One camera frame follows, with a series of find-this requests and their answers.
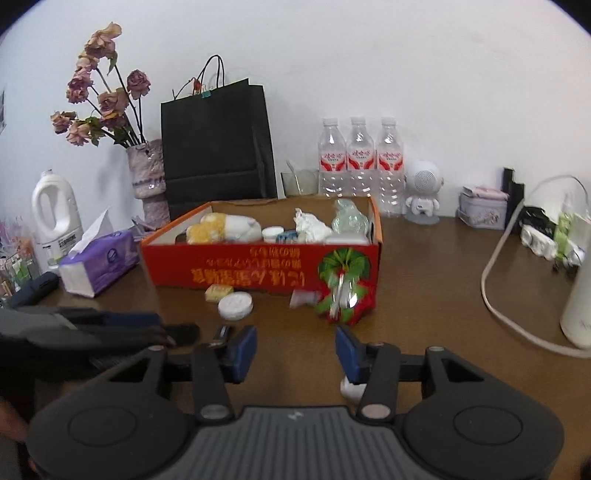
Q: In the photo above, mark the small green bottle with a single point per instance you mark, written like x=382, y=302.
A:
x=563, y=230

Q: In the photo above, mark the white round lid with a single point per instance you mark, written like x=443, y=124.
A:
x=235, y=306

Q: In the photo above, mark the small glass cup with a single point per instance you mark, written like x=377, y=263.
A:
x=300, y=184

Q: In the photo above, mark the dark navy case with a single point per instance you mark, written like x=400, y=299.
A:
x=34, y=288

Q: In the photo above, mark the white thermos bottle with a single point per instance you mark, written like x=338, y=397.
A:
x=579, y=309

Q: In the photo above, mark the white power strip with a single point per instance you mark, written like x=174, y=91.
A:
x=538, y=240

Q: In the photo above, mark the white bottle cap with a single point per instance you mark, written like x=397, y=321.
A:
x=272, y=233

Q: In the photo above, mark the crumpled clear plastic wrapper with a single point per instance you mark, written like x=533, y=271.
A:
x=351, y=219

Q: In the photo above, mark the yellow white plush toy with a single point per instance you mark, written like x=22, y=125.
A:
x=217, y=230

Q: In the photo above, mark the pink mottled vase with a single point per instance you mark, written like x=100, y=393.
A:
x=147, y=170

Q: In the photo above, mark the black paper bag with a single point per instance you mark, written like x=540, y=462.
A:
x=212, y=147

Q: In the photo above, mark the yellow snack packet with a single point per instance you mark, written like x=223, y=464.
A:
x=218, y=292

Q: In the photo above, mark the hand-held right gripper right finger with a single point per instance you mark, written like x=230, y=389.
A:
x=348, y=355

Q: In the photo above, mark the colourful packets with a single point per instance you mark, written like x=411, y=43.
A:
x=16, y=263

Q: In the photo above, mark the white astronaut figure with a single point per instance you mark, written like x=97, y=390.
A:
x=425, y=180

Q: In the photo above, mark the clear plastic spoon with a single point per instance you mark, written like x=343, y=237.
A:
x=292, y=168

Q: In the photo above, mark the white crumpled tissue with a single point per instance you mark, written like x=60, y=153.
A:
x=311, y=226

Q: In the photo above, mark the blue white small packet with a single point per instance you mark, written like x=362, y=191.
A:
x=287, y=237

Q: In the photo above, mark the dried pink roses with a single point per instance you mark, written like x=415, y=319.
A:
x=113, y=102

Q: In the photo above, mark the red cardboard box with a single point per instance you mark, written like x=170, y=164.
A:
x=258, y=274

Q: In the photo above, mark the floral tin box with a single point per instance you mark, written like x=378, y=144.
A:
x=482, y=213

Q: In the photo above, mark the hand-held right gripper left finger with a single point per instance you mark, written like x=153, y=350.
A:
x=242, y=353

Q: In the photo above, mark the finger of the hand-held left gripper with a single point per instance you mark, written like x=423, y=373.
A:
x=175, y=336
x=129, y=318

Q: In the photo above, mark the small white object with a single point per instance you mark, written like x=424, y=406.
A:
x=348, y=390

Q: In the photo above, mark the purple tissue pack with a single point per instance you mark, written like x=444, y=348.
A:
x=101, y=263

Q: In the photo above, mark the black adapter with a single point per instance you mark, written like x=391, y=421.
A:
x=513, y=189

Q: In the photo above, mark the pink packet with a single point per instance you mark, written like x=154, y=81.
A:
x=485, y=191

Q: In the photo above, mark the white detergent bottle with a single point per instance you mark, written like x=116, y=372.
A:
x=68, y=230

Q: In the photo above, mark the clear water bottle red label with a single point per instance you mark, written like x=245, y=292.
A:
x=390, y=159
x=361, y=159
x=332, y=159

